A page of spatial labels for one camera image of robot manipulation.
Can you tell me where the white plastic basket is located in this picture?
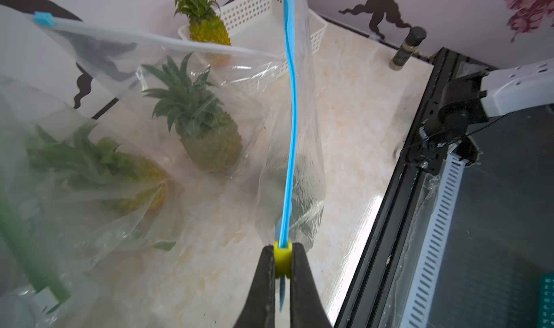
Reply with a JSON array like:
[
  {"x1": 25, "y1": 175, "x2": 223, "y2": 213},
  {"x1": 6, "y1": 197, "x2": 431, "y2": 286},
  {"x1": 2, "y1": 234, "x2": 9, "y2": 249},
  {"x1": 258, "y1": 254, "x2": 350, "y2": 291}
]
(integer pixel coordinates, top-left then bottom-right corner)
[{"x1": 178, "y1": 0, "x2": 327, "y2": 94}]

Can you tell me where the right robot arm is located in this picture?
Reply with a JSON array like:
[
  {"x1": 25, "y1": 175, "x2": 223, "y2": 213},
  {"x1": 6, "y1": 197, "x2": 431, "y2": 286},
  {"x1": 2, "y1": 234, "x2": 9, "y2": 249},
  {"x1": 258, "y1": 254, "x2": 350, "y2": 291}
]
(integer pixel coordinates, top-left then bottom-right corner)
[{"x1": 420, "y1": 58, "x2": 553, "y2": 147}]

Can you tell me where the back green-zip bag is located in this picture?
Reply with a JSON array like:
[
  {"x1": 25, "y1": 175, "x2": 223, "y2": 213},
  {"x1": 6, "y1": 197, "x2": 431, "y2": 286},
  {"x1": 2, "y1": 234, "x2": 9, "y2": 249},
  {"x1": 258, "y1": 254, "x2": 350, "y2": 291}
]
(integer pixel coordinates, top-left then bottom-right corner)
[{"x1": 1, "y1": 76, "x2": 183, "y2": 319}]

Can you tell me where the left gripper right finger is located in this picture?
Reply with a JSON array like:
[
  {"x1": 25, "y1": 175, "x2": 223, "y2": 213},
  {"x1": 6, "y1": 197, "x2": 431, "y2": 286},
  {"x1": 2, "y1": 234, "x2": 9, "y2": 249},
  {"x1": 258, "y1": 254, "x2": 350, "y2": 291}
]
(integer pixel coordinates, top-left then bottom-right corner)
[{"x1": 290, "y1": 243, "x2": 332, "y2": 328}]

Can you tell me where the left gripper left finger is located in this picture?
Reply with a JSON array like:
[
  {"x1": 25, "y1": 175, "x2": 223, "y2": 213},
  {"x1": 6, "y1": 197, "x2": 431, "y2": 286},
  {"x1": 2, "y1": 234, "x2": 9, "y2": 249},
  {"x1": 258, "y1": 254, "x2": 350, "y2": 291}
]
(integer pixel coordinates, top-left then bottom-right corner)
[{"x1": 234, "y1": 245, "x2": 276, "y2": 328}]

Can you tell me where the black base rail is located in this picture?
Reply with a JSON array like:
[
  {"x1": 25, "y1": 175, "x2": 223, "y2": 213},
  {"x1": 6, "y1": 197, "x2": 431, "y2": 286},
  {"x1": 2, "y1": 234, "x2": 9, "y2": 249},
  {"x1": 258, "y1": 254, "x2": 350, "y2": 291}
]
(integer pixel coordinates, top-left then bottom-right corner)
[{"x1": 336, "y1": 48, "x2": 553, "y2": 327}]

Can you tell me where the white vent strip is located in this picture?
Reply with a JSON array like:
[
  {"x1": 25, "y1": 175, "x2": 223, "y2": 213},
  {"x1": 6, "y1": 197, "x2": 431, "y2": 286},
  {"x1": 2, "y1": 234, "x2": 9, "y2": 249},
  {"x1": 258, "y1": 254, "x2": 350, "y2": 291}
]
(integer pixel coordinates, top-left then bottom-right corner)
[{"x1": 400, "y1": 153, "x2": 465, "y2": 327}]

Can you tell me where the blue-zip bag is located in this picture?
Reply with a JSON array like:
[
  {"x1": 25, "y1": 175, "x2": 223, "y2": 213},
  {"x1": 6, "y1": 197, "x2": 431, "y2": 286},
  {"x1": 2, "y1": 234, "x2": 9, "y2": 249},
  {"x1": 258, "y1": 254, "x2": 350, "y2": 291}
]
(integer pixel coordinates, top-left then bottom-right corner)
[{"x1": 254, "y1": 0, "x2": 327, "y2": 312}]

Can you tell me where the back right zip bag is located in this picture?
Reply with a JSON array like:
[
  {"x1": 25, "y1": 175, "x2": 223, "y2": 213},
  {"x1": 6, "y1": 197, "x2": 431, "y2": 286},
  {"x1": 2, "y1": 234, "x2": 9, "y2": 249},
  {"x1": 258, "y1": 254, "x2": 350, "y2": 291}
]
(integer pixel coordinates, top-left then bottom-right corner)
[{"x1": 30, "y1": 12, "x2": 281, "y2": 177}]

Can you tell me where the brown spice jar right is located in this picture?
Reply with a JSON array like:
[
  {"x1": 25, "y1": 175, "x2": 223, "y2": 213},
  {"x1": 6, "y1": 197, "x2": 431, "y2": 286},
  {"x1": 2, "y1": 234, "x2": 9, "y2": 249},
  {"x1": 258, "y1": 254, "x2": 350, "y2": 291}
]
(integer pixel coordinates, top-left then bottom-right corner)
[{"x1": 390, "y1": 27, "x2": 427, "y2": 71}]

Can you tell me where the pineapple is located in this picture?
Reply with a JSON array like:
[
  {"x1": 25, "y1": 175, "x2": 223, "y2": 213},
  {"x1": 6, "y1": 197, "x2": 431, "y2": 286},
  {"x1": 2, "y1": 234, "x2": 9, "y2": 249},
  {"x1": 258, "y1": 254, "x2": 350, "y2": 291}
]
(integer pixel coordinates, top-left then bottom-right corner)
[
  {"x1": 174, "y1": 0, "x2": 232, "y2": 46},
  {"x1": 141, "y1": 53, "x2": 242, "y2": 173},
  {"x1": 27, "y1": 123, "x2": 168, "y2": 215}
]

